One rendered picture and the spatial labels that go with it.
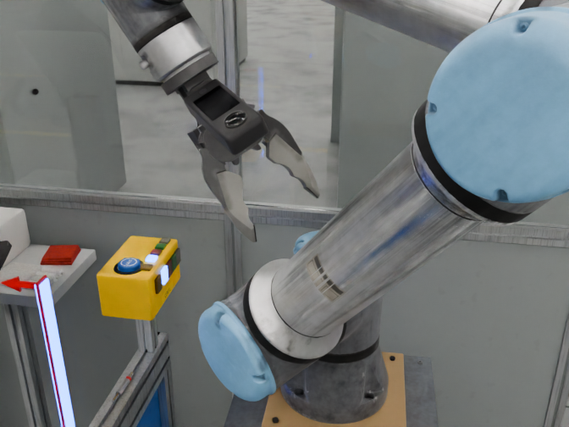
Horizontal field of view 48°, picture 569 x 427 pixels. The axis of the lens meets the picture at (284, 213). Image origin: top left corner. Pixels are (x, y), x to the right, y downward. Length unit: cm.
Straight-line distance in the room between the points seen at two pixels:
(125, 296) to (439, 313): 83
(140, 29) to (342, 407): 52
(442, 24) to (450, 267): 105
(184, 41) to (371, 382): 49
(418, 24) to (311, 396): 49
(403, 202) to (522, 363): 130
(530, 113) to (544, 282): 125
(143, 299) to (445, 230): 76
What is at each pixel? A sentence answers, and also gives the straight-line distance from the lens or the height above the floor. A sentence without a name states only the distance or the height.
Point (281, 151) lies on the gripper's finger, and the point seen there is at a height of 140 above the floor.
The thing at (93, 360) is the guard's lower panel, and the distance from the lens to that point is 201.
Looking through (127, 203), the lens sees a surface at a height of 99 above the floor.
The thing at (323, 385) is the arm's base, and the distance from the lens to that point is 85.
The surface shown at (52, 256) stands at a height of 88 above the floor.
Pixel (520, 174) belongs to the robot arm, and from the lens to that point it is 42.
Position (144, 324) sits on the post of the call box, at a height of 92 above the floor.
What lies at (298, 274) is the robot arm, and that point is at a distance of 61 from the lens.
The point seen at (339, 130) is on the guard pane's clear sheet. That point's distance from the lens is 148.
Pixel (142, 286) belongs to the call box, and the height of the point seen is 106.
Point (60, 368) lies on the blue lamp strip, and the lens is 103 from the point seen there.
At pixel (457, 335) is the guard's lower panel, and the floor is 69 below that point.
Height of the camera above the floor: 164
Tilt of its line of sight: 25 degrees down
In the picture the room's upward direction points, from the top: straight up
